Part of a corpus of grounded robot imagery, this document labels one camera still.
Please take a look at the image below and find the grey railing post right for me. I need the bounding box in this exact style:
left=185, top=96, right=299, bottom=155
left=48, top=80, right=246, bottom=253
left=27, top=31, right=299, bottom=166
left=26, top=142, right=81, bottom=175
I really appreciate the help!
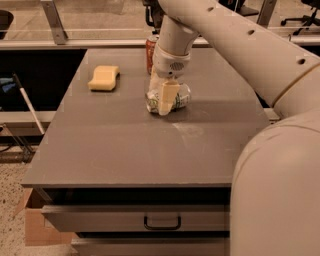
left=257, top=0, right=277, bottom=27

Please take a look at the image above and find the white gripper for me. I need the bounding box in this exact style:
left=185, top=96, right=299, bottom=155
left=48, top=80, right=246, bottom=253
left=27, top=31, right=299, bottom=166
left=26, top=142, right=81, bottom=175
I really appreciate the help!
left=147, top=45, right=191, bottom=116

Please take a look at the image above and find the crushed white 7up can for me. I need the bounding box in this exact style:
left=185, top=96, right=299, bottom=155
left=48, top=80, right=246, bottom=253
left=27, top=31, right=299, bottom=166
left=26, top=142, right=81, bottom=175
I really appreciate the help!
left=145, top=83, right=191, bottom=116

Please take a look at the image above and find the grey railing post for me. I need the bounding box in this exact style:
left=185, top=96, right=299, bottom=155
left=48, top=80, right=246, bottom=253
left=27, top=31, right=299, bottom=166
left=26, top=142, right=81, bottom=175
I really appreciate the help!
left=40, top=0, right=68, bottom=45
left=257, top=0, right=277, bottom=27

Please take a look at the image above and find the black rolling chair base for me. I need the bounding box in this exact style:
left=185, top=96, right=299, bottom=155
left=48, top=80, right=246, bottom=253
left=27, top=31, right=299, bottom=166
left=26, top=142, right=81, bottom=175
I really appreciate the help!
left=280, top=0, right=320, bottom=36

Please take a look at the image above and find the grey railing post left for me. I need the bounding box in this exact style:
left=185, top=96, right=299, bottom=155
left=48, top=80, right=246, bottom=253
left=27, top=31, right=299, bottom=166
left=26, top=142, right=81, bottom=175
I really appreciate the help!
left=40, top=0, right=68, bottom=45

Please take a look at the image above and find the cardboard box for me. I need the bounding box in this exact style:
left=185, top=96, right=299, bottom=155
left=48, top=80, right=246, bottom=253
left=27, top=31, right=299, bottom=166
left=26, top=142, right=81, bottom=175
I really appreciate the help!
left=14, top=188, right=76, bottom=246

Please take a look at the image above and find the grey top drawer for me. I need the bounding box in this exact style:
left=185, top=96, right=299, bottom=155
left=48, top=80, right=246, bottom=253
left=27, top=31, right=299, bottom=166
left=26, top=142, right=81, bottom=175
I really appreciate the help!
left=41, top=205, right=229, bottom=233

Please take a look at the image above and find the grey lower drawer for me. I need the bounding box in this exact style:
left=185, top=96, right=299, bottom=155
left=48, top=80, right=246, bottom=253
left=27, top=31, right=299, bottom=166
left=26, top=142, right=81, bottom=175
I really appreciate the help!
left=71, top=238, right=230, bottom=256

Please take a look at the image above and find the white pole with black grip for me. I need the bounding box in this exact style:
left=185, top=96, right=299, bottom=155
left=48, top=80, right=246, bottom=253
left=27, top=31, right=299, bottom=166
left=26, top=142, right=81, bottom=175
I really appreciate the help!
left=12, top=73, right=45, bottom=135

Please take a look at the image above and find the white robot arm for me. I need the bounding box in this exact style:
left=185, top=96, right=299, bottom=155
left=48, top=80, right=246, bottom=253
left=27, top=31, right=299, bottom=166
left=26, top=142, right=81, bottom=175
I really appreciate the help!
left=151, top=0, right=320, bottom=256

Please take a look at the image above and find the orange soda can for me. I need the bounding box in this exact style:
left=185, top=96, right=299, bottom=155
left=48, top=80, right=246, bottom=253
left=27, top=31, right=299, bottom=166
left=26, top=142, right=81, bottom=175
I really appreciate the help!
left=146, top=35, right=159, bottom=73

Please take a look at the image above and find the grey drawer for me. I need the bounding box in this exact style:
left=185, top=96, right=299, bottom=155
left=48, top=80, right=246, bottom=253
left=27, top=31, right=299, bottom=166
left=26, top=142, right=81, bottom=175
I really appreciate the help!
left=71, top=238, right=230, bottom=256
left=41, top=205, right=229, bottom=233

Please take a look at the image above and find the black drawer handle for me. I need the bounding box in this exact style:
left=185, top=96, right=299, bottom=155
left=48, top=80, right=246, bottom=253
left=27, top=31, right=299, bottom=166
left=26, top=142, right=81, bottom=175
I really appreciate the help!
left=143, top=216, right=182, bottom=231

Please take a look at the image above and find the yellow sponge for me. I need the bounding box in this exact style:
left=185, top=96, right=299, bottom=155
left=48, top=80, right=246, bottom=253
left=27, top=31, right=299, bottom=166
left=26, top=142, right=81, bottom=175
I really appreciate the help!
left=88, top=65, right=120, bottom=91

